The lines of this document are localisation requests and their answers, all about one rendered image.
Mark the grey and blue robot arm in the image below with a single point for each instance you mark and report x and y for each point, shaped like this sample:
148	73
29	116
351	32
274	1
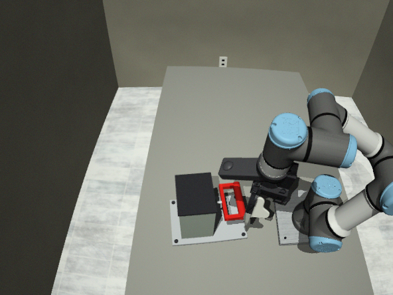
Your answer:
333	142

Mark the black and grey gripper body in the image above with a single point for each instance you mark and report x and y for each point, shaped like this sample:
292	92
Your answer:
278	190

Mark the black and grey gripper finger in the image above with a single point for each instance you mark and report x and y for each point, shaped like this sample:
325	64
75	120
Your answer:
255	211

